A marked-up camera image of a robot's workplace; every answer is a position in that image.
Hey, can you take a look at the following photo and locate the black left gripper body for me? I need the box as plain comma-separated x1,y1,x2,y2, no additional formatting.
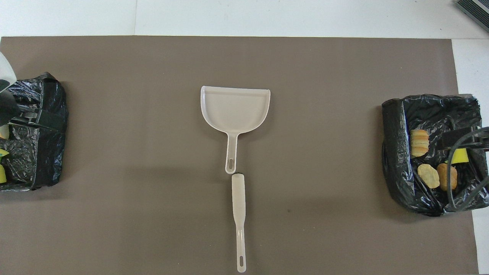
0,79,20,126

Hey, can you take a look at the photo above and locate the small yellow sponge piece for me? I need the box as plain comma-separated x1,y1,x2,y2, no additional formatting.
445,148,469,165

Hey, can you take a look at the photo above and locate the striped orange croissant piece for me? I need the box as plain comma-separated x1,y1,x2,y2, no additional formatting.
410,129,430,157

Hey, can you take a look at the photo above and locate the brown bread roll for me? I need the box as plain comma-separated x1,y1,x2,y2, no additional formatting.
437,163,458,192

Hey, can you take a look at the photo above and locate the pale bread chunk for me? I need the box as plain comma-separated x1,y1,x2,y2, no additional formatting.
417,163,440,189

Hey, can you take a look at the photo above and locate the beige plastic dustpan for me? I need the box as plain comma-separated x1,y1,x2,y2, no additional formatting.
200,86,271,175

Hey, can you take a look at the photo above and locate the bin with black bag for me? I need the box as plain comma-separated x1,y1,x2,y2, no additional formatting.
382,94,489,217
0,72,69,191

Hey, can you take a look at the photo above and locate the dark ribbed grille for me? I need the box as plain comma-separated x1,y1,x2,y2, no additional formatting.
456,0,489,33

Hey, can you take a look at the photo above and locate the brown table mat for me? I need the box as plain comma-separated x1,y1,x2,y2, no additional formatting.
0,36,479,275

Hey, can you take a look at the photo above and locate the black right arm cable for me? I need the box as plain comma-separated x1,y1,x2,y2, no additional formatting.
446,128,489,213

